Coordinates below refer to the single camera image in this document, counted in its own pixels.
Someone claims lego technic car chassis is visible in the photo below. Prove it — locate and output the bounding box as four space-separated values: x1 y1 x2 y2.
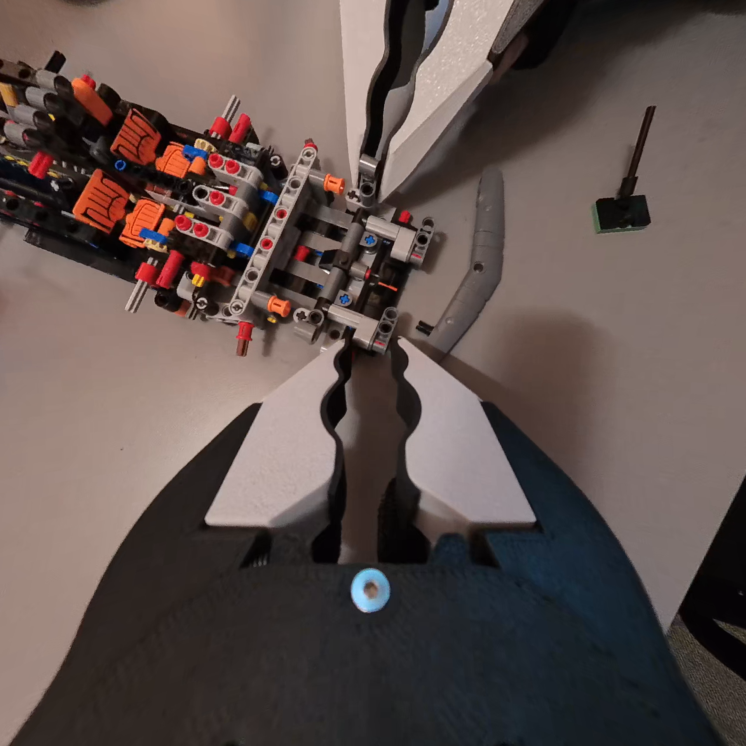
0 49 436 357

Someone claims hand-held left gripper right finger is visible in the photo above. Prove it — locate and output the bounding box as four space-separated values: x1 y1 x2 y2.
389 336 537 553

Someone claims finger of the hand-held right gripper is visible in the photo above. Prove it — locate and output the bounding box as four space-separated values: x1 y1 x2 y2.
378 0 515 203
338 0 422 190

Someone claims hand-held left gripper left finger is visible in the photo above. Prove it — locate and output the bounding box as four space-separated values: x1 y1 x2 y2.
203 340 353 549

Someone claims grey curved lego panel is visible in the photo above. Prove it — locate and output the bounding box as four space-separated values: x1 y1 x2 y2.
415 168 505 357

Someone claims black axle with green brick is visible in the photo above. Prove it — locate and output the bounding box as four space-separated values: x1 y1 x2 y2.
590 105 657 235

